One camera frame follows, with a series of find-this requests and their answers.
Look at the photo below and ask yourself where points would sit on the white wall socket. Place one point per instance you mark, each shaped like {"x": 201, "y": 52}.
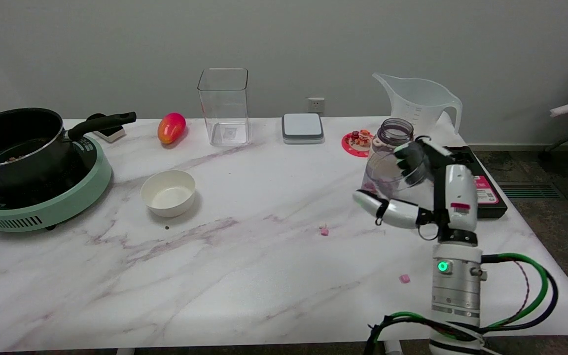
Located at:
{"x": 316, "y": 105}

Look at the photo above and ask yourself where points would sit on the clear square storage container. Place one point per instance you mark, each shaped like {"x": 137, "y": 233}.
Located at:
{"x": 225, "y": 133}

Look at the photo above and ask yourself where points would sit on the small pink candy piece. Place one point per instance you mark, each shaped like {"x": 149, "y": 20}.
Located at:
{"x": 324, "y": 231}
{"x": 405, "y": 279}

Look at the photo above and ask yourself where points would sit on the large translucent measuring jug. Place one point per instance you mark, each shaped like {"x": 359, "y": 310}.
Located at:
{"x": 417, "y": 106}

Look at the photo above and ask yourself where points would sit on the red coaster with figurines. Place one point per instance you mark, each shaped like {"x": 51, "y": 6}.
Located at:
{"x": 353, "y": 148}

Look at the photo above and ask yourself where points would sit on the black box with pink label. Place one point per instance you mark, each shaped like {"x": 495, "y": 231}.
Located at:
{"x": 491, "y": 207}

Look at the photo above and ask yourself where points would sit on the white bowl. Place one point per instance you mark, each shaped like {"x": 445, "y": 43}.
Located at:
{"x": 168, "y": 197}

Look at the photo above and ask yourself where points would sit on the pink white candy pile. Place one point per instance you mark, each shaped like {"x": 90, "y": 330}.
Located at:
{"x": 380, "y": 186}

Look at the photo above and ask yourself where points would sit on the clear bottle with beige sleeve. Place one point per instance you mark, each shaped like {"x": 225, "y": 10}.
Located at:
{"x": 393, "y": 130}

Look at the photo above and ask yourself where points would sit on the clear plastic measuring cup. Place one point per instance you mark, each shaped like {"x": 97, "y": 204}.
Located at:
{"x": 387, "y": 180}

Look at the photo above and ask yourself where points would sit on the floor vent grille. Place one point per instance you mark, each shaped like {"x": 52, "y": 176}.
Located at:
{"x": 525, "y": 191}

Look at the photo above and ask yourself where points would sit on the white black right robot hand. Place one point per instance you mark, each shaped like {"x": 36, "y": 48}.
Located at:
{"x": 461, "y": 197}

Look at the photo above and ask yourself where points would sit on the small black white gadget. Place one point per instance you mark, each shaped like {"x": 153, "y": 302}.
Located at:
{"x": 111, "y": 133}

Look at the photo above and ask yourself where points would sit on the green induction cooker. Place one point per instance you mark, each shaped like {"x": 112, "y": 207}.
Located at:
{"x": 67, "y": 207}

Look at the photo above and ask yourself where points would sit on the red yellow toy mango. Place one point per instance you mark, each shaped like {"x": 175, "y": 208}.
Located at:
{"x": 170, "y": 127}

